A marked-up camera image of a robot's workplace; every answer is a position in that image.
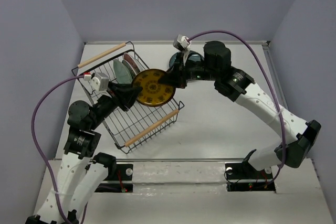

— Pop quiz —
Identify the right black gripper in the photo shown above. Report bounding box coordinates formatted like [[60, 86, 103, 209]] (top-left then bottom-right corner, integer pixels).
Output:
[[158, 52, 219, 89]]

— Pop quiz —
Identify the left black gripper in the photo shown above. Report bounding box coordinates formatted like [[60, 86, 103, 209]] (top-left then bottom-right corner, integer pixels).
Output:
[[90, 80, 145, 129]]

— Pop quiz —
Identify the light green flower plate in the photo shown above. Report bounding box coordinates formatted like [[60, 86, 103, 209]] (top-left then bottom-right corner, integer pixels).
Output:
[[113, 60, 133, 84]]

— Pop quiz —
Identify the small yellow patterned dish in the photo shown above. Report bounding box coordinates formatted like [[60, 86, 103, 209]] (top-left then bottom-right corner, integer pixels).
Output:
[[132, 69, 176, 107]]

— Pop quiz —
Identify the dark teal speckled plate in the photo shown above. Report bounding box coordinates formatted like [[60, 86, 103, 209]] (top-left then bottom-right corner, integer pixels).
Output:
[[169, 50, 204, 71]]

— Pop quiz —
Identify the white orange sunburst plate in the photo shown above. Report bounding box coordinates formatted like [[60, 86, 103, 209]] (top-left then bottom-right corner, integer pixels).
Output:
[[122, 59, 140, 78]]

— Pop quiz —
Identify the red and teal floral plate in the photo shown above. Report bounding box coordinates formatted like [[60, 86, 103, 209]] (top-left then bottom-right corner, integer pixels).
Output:
[[123, 53, 143, 74]]

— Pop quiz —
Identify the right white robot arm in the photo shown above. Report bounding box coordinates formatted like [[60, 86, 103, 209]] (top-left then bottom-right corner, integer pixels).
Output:
[[159, 41, 321, 178]]

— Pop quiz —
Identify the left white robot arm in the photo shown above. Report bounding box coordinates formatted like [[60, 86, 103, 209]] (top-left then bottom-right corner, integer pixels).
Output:
[[26, 82, 142, 223]]

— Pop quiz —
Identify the black wire dish rack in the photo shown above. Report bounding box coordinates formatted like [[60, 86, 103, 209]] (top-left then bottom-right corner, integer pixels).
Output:
[[88, 48, 184, 154]]

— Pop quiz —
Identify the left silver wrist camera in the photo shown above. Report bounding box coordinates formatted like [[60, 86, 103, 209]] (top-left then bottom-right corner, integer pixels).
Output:
[[83, 72, 110, 92]]

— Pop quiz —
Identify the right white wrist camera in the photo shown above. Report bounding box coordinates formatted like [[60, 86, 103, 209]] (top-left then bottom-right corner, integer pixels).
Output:
[[173, 34, 191, 65]]

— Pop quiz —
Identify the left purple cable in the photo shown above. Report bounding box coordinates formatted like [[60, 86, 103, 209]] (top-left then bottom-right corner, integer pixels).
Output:
[[30, 74, 87, 222]]

